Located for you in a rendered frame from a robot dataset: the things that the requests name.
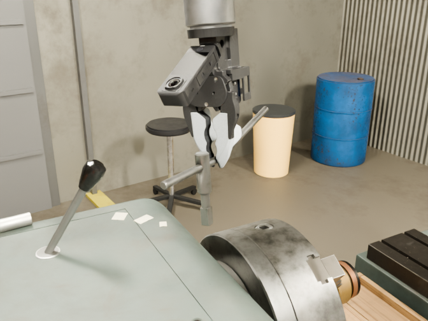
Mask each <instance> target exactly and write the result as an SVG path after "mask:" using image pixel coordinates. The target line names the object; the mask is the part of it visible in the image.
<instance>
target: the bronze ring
mask: <svg viewBox="0 0 428 321"><path fill-rule="evenodd" d="M338 262H339V264H340V266H341V268H342V269H343V271H344V273H345V276H343V277H342V278H341V281H342V286H340V287H339V288H338V292H339V295H340V298H341V301H342V304H345V303H347V302H349V300H350V299H351V298H353V297H355V296H357V295H358V294H359V292H360V278H359V276H358V274H357V272H356V270H355V268H354V267H353V266H352V265H351V264H350V263H349V262H347V261H345V260H340V261H338Z"/></svg>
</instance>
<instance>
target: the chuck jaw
mask: <svg viewBox="0 0 428 321"><path fill-rule="evenodd" d="M307 263H308V265H309V267H310V268H311V270H312V272H313V274H314V276H315V278H316V280H317V282H321V283H322V285H324V284H326V279H328V278H331V277H332V278H333V280H334V282H335V284H336V287H337V289H338V288H339V287H340V286H342V281H341V278H342V277H343V276H345V273H344V271H343V269H342V268H341V266H340V264H339V262H338V261H337V259H336V257H335V256H334V255H331V256H328V257H325V258H323V259H320V257H318V258H316V259H313V257H312V256H310V257H308V260H307Z"/></svg>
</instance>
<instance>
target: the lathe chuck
mask: <svg viewBox="0 0 428 321"><path fill-rule="evenodd" d="M262 224H267V225H272V226H273V228H272V229H271V230H268V231H260V230H257V229H255V227H256V226H258V225H262ZM230 230H235V231H238V232H240V233H242V234H244V235H245V236H247V237H248V238H250V239H251V240H252V241H253V242H254V243H255V244H256V245H257V246H258V247H259V248H260V249H261V250H262V251H263V253H264V254H265V255H266V257H267V258H268V259H269V261H270V263H271V264H272V265H273V267H274V269H275V270H276V272H277V274H278V276H279V277H280V280H281V281H282V283H283V286H284V287H285V290H286V291H287V294H288V296H289V299H290V302H291V304H292V307H293V309H294V313H295V316H296V319H297V321H346V317H345V311H344V308H343V304H342V301H341V298H340V295H339V292H338V289H337V287H336V284H335V282H334V280H333V278H332V277H331V278H328V279H326V284H324V285H322V283H321V282H317V280H316V278H315V276H314V274H313V272H312V270H311V268H310V267H309V265H308V263H307V260H308V257H310V256H312V257H313V259H316V258H318V257H320V255H319V253H318V252H317V251H316V249H315V248H314V246H313V245H312V244H311V243H310V242H309V241H308V240H307V239H306V238H305V237H304V236H303V235H302V234H301V233H300V232H299V231H298V230H297V229H296V228H294V227H292V226H291V225H290V224H288V223H286V222H284V221H282V220H278V219H275V218H267V219H264V220H260V221H256V222H252V223H249V224H245V225H241V226H238V227H234V228H231V229H230Z"/></svg>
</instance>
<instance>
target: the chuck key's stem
mask: <svg viewBox="0 0 428 321"><path fill-rule="evenodd" d="M194 155H195V163H196V165H198V164H200V165H202V167H203V170H202V171H201V172H200V173H198V174H196V178H197V192H198V193H199V194H200V195H201V208H200V211H201V225H205V226H210V225H211V224H212V223H213V213H212V206H210V193H211V191H212V189H211V172H210V156H209V153H208V152H196V153H195V154H194Z"/></svg>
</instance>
